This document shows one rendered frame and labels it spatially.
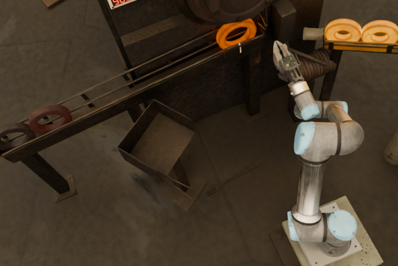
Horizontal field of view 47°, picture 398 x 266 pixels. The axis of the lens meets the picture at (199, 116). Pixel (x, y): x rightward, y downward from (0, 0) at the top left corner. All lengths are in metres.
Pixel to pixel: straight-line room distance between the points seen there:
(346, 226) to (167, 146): 0.80
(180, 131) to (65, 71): 1.31
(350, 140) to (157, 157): 0.81
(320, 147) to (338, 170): 0.96
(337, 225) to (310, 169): 0.29
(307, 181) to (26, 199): 1.66
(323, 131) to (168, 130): 0.71
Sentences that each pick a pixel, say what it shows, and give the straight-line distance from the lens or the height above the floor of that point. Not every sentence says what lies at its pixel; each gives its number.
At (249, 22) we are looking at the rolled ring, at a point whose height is 0.82.
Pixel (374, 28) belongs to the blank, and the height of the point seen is 0.77.
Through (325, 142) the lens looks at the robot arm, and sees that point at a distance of 1.65.
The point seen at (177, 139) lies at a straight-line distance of 2.01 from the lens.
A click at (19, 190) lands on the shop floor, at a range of 2.86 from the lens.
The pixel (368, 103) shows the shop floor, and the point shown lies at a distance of 2.82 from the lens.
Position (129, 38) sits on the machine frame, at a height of 0.87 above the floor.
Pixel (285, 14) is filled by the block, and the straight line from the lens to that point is 2.09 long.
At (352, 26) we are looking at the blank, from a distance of 2.12.
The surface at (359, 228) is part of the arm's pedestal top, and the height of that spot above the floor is 0.30.
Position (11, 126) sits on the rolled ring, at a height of 0.72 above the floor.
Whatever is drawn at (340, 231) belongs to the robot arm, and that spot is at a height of 0.57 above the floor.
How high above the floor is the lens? 2.40
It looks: 61 degrees down
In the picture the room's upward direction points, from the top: 13 degrees counter-clockwise
